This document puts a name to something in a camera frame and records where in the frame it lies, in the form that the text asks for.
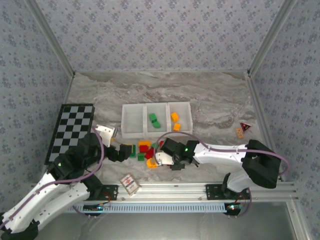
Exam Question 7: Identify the white plastic bin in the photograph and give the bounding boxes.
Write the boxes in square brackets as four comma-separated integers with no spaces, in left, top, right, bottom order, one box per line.
[121,103,147,139]
[144,102,170,138]
[167,101,194,137]

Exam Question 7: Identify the playing card box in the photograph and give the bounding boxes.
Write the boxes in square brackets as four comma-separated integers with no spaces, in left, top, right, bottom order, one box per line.
[119,172,142,196]

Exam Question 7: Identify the black and grey checkerboard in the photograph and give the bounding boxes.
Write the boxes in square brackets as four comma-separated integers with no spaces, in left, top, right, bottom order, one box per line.
[44,103,96,166]

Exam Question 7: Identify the red triangle sign piece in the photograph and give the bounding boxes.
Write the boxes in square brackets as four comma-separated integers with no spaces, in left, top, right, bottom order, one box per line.
[239,121,252,133]

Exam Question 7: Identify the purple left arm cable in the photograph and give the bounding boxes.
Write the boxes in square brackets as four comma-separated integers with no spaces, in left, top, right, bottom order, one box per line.
[0,124,106,230]

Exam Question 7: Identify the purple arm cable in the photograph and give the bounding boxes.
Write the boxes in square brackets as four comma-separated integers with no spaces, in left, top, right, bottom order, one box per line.
[156,131,291,218]
[0,124,106,230]

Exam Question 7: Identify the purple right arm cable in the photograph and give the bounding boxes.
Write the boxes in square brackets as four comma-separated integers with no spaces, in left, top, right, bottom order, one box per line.
[156,131,291,218]

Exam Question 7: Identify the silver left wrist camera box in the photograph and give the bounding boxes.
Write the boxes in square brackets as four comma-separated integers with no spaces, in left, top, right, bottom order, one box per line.
[96,124,118,148]

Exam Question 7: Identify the long aluminium mounting rail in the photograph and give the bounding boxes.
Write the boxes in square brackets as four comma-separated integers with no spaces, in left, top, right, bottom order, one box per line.
[27,181,300,202]

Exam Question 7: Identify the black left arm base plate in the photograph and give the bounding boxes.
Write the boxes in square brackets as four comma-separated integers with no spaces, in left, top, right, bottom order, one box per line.
[73,184,119,201]

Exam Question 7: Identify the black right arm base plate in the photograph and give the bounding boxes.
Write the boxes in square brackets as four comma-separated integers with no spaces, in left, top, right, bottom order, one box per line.
[205,183,252,201]

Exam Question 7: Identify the grey slotted cable duct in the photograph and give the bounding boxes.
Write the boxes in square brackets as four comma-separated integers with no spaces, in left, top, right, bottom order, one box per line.
[37,202,226,214]

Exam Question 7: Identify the aluminium side rail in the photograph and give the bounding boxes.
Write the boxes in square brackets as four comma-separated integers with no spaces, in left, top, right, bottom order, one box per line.
[244,71,286,182]

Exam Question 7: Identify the aluminium corner post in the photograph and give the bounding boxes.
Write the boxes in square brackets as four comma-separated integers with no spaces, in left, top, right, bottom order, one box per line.
[247,0,298,76]
[24,0,76,76]

